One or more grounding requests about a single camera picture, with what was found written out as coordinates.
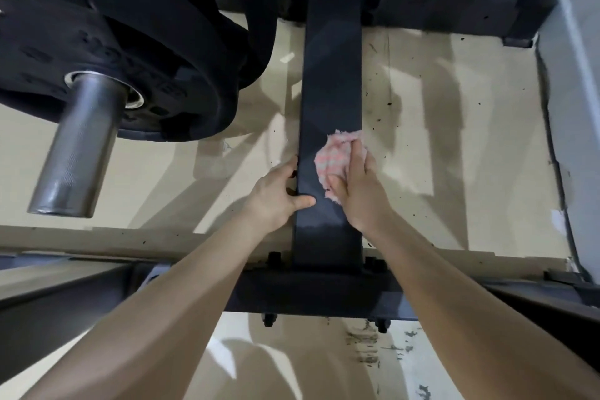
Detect person's right hand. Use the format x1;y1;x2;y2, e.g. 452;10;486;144
325;139;395;235

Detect person's left hand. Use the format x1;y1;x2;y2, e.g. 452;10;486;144
241;155;316;233

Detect pink striped cleaning cloth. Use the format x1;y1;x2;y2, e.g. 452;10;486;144
312;129;369;204

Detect black steel rack frame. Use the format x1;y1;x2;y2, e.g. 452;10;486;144
0;0;600;384

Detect person's right forearm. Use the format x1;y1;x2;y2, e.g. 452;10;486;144
360;210;600;400

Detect person's left forearm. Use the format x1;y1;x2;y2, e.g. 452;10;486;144
21;213;264;400

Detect steel barbell sleeve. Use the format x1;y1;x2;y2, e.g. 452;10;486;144
27;70;144;219

